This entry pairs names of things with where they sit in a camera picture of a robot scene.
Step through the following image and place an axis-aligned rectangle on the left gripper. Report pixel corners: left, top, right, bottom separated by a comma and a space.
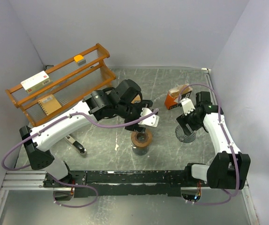
117, 100, 154, 134

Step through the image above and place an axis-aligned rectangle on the brown paper coffee filter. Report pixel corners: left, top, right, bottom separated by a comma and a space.
131, 95, 141, 104

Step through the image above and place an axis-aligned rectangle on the clear glass ribbed dripper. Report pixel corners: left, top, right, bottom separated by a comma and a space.
175, 125, 196, 143

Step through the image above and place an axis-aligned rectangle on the orange coffee filter box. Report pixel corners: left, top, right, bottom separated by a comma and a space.
164, 84, 193, 110

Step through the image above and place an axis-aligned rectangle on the brown scalloped dripper ring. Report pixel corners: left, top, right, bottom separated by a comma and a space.
131, 128, 153, 147

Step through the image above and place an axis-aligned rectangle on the grey glass carafe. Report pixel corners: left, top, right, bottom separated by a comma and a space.
132, 144, 149, 156

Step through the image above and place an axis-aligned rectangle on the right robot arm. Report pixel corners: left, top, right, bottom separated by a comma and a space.
175, 91, 251, 190

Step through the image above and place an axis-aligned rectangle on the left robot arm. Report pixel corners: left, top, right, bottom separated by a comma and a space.
19, 79, 159, 187

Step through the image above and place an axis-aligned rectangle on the silver black coffee scoop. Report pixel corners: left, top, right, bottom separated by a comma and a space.
65, 135, 87, 156

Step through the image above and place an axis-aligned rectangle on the orange grey small box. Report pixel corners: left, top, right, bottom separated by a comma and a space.
74, 54, 86, 66

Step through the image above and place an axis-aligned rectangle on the orange wooden rack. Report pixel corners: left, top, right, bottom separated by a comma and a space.
5, 43, 116, 127

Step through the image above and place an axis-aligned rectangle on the white flat box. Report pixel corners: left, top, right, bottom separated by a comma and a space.
21, 71, 52, 94

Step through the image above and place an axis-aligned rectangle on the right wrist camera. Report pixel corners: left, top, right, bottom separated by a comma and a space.
180, 98, 195, 116

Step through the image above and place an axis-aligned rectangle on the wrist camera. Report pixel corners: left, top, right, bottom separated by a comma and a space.
138, 108, 160, 128
180, 98, 195, 116

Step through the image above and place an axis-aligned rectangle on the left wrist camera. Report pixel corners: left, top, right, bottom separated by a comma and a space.
138, 108, 160, 128

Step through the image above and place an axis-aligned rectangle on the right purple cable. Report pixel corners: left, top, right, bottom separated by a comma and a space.
178, 83, 240, 205

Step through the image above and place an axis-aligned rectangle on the purple cable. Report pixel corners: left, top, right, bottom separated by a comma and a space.
178, 83, 240, 205
2, 108, 160, 208

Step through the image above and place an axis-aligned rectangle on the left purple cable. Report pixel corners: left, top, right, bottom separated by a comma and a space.
2, 108, 160, 208

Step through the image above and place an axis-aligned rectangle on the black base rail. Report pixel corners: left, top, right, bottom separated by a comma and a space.
43, 170, 211, 199

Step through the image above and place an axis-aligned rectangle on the aluminium frame rail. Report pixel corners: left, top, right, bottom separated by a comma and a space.
2, 171, 244, 190

